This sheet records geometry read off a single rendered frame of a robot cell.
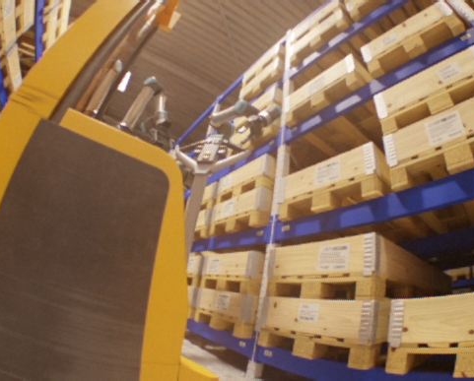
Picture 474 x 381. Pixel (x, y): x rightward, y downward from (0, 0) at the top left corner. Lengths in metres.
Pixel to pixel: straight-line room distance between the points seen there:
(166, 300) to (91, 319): 0.18
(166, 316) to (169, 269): 0.11
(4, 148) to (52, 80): 0.23
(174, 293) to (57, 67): 0.69
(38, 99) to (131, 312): 0.57
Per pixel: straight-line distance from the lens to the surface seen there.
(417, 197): 1.39
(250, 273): 1.97
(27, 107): 0.74
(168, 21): 2.19
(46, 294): 0.58
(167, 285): 0.60
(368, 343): 1.31
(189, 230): 1.16
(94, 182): 0.60
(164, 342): 0.63
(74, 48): 0.87
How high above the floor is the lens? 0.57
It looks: 24 degrees up
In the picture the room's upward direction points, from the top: 10 degrees clockwise
